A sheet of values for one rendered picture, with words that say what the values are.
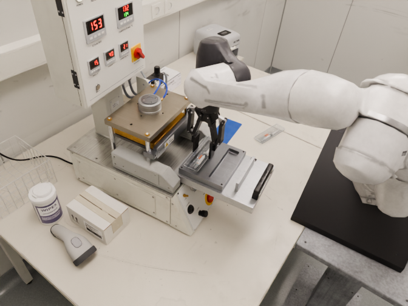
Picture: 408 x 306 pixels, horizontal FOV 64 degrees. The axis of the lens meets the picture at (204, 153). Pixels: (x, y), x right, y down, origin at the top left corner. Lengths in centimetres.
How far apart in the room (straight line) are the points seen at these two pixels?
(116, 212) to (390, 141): 87
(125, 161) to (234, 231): 47
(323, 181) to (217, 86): 71
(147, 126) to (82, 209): 37
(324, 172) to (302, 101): 71
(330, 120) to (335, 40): 288
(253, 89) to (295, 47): 296
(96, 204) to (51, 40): 55
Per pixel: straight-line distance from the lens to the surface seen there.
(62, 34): 103
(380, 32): 339
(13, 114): 158
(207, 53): 90
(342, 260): 132
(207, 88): 78
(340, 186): 134
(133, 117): 113
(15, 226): 138
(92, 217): 120
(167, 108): 117
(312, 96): 64
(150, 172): 110
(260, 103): 70
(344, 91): 64
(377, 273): 135
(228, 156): 119
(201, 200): 125
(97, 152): 129
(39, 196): 124
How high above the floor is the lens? 178
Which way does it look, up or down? 42 degrees down
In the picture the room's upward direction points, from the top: 5 degrees clockwise
